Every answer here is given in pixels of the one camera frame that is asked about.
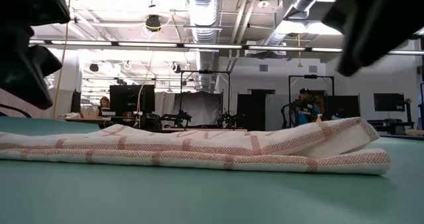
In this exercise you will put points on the small black robot arm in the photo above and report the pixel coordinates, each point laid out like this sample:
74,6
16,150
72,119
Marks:
179,118
228,118

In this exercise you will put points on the silver laptop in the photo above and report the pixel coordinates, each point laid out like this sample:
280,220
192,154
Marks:
88,113

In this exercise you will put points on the person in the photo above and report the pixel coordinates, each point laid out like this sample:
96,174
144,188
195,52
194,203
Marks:
103,106
306,109

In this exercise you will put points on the black cabinet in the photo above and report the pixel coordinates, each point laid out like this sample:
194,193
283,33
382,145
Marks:
251,111

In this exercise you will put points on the large black monitor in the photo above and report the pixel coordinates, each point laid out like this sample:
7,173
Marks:
130,99

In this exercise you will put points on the long ceiling light bar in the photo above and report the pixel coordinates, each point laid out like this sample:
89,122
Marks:
212,46

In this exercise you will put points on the small black monitor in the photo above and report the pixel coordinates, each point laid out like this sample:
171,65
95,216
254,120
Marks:
389,102

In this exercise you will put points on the smooth silver ventilation duct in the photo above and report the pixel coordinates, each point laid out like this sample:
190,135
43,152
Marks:
298,5

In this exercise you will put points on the white red-checked towel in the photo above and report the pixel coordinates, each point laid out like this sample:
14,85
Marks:
198,147

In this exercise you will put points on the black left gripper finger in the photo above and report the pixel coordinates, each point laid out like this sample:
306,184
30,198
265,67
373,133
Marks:
23,68

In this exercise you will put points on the black dome camera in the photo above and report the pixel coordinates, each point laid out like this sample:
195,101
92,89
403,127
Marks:
177,68
94,67

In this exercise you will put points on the low black table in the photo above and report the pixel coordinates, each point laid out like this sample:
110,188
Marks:
387,123

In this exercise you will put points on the ribbed silver ventilation duct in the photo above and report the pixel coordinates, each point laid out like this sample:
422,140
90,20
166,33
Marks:
203,12

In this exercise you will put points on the black ceiling device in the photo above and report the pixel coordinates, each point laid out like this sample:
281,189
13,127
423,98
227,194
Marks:
153,22

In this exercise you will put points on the grey backdrop cloth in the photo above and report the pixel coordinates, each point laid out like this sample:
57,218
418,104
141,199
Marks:
202,104

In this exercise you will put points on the beige curtain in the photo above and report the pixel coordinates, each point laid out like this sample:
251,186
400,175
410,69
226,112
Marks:
63,103

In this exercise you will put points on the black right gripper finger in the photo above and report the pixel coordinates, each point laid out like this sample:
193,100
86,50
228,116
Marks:
381,18

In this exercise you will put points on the black rig frame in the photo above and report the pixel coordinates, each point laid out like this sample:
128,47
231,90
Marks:
205,72
311,76

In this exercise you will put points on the white pillar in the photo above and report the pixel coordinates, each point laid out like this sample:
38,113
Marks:
69,75

